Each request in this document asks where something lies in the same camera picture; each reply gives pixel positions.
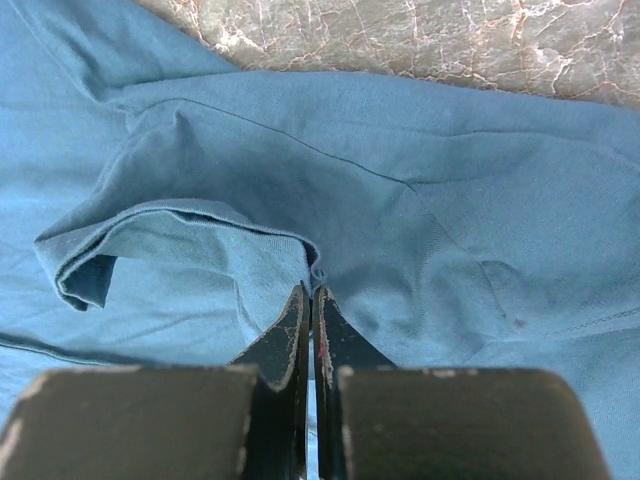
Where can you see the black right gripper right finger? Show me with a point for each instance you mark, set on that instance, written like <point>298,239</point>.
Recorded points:
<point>376,420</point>

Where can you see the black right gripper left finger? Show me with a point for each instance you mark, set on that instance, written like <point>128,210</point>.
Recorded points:
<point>243,420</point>

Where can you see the dark blue t-shirt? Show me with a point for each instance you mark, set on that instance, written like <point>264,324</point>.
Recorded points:
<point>158,204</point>

